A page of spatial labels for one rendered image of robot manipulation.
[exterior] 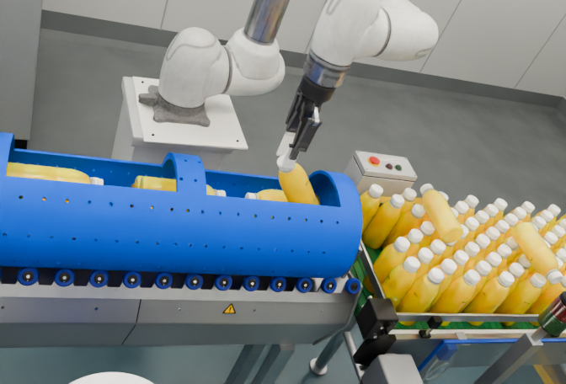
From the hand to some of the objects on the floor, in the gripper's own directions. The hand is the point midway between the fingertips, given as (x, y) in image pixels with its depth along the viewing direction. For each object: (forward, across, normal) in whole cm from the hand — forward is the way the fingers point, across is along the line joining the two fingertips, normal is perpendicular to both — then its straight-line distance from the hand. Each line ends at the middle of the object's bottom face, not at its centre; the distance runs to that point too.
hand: (288, 151), depth 132 cm
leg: (+132, -8, +23) cm, 134 cm away
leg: (+132, +6, +23) cm, 134 cm away
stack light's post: (+132, +34, +69) cm, 153 cm away
